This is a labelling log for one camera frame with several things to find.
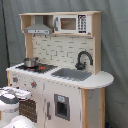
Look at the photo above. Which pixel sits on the white oven door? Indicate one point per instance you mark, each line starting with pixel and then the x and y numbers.
pixel 31 106

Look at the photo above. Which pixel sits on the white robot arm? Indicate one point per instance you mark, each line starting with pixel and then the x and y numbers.
pixel 9 108

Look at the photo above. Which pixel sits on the wooden toy kitchen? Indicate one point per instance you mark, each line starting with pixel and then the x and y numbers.
pixel 66 50

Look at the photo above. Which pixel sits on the grey toy sink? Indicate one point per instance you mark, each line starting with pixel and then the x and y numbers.
pixel 72 74

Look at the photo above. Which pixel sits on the black toy stovetop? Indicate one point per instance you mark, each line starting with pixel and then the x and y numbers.
pixel 40 68

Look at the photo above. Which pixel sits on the small metal pot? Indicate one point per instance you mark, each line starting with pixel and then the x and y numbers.
pixel 31 62

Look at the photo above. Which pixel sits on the white cabinet door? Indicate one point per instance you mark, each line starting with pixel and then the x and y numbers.
pixel 63 106

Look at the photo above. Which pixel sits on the toy microwave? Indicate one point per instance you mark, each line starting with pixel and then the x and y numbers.
pixel 72 24

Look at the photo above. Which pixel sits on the grey range hood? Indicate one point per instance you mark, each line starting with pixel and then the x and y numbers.
pixel 38 27

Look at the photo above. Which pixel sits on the left red stove knob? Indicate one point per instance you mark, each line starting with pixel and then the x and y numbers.
pixel 15 79

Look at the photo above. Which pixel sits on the grey fabric backdrop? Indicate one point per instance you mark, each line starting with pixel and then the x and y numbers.
pixel 114 44

